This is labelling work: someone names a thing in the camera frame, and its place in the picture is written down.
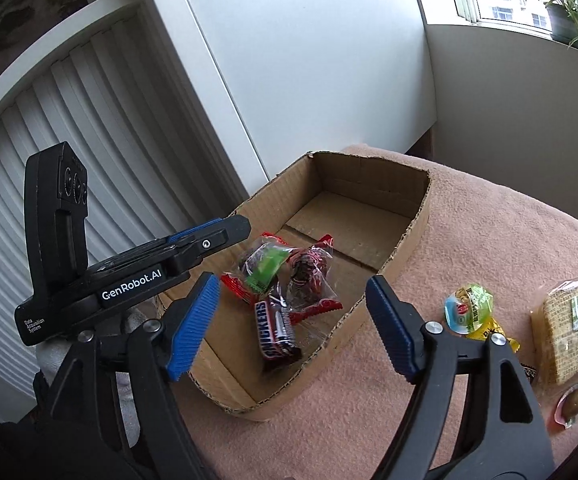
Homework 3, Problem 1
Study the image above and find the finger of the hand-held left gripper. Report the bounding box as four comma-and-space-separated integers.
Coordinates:
166, 214, 251, 276
166, 217, 226, 247

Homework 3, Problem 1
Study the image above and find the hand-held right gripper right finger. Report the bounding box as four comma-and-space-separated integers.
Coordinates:
365, 274, 556, 480

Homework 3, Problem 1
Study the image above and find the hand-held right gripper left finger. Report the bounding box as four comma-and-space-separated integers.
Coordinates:
39, 272, 222, 480

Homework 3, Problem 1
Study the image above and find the green lidded jelly cup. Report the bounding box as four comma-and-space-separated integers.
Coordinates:
443, 284, 496, 336

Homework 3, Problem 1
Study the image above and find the yellow snack packet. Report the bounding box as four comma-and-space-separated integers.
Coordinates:
469, 317, 521, 357

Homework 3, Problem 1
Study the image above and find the cardboard box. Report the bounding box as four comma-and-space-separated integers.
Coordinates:
156, 150, 432, 422

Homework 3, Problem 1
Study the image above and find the red packet with green label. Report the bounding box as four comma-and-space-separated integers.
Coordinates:
219, 232, 292, 306

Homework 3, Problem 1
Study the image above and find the brown chocolate bar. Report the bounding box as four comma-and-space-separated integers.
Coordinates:
253, 296, 303, 374

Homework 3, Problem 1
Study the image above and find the clear and red candy packet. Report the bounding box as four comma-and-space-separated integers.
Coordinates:
288, 235, 345, 327

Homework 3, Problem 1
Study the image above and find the white slatted panel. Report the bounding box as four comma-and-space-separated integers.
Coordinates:
0, 0, 251, 423

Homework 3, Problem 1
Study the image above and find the pink blanket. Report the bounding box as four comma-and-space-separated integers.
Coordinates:
169, 144, 578, 480

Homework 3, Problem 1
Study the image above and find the white cabinet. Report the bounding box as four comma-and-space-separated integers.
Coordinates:
136, 0, 438, 202

